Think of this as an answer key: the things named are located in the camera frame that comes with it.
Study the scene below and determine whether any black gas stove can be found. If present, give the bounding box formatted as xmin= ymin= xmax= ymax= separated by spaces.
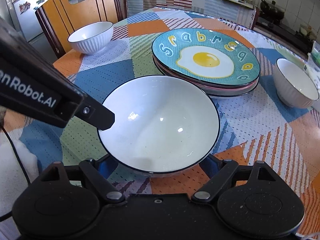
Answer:
xmin=255 ymin=17 xmax=312 ymax=54

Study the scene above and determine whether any pink rabbit plate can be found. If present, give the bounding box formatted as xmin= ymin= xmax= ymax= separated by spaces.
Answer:
xmin=152 ymin=56 xmax=259 ymax=88

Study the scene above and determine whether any black cutting board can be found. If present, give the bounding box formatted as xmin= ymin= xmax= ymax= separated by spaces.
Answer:
xmin=225 ymin=0 xmax=253 ymax=7

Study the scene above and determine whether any white bowl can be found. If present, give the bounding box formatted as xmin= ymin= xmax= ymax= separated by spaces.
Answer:
xmin=272 ymin=58 xmax=319 ymax=109
xmin=68 ymin=21 xmax=113 ymax=55
xmin=98 ymin=75 xmax=220 ymax=175

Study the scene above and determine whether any black wok on stove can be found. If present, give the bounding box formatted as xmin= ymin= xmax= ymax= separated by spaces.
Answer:
xmin=260 ymin=0 xmax=284 ymax=21

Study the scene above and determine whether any patchwork counter cloth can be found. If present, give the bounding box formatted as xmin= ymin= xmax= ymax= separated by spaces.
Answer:
xmin=124 ymin=0 xmax=258 ymax=29

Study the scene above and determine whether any wooden chair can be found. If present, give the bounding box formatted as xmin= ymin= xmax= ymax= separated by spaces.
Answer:
xmin=35 ymin=0 xmax=123 ymax=58

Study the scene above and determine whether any white sun plate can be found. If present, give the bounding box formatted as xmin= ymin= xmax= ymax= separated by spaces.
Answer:
xmin=156 ymin=64 xmax=259 ymax=98

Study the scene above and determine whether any white tissue pack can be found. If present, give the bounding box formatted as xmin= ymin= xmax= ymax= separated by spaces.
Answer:
xmin=303 ymin=41 xmax=320 ymax=90

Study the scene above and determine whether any teal egg plate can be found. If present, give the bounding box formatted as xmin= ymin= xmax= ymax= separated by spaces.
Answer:
xmin=151 ymin=28 xmax=260 ymax=87

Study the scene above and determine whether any white refrigerator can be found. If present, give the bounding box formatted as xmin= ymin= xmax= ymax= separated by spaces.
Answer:
xmin=7 ymin=0 xmax=63 ymax=43

